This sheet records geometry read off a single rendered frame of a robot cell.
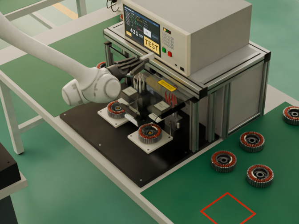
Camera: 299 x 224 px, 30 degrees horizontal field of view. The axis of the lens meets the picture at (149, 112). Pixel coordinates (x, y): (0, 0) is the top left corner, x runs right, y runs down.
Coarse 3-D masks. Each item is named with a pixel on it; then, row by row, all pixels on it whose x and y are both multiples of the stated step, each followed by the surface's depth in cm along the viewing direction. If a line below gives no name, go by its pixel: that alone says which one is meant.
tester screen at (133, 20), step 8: (128, 8) 250; (128, 16) 253; (136, 16) 248; (128, 24) 256; (136, 24) 251; (144, 24) 245; (152, 24) 240; (152, 32) 243; (136, 40) 257; (152, 40) 246
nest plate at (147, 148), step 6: (162, 132) 260; (132, 138) 258; (162, 138) 257; (168, 138) 257; (138, 144) 254; (144, 144) 254; (150, 144) 254; (156, 144) 254; (162, 144) 255; (144, 150) 252; (150, 150) 251
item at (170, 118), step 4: (168, 116) 263; (172, 116) 262; (180, 116) 262; (168, 120) 263; (172, 120) 260; (176, 120) 260; (180, 120) 261; (168, 124) 265; (172, 124) 262; (176, 124) 261; (180, 124) 263; (172, 128) 263; (176, 128) 262
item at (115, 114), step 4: (108, 104) 273; (112, 104) 273; (108, 108) 270; (112, 108) 273; (108, 112) 270; (112, 112) 268; (116, 112) 267; (112, 116) 269; (116, 116) 268; (120, 116) 268; (124, 116) 269
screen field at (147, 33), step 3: (144, 30) 247; (147, 30) 245; (144, 33) 249; (147, 33) 247; (150, 33) 245; (153, 33) 243; (150, 36) 246; (153, 36) 244; (156, 36) 242; (156, 39) 243
